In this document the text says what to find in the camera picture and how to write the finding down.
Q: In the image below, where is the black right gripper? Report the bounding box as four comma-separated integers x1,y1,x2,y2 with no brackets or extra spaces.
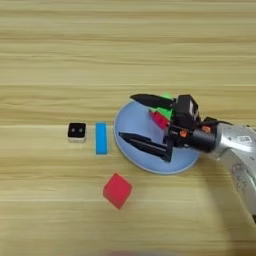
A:
118,93,221,164

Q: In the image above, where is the blue rectangular block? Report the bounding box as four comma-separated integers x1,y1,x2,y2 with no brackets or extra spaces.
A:
95,122,109,156

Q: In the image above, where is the small black white cube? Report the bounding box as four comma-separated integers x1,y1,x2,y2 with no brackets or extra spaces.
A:
67,122,87,144

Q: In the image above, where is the small black box white label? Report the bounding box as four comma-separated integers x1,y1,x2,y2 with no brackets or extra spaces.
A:
174,94,202,130

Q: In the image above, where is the light blue round plate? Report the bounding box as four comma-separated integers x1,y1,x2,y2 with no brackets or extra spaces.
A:
113,100,201,176

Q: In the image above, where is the red foam cube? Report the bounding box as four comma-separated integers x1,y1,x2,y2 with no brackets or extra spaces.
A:
102,172,133,211

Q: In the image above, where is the multicolour puzzle cube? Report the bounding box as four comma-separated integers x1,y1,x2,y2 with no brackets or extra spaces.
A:
148,92,176,131

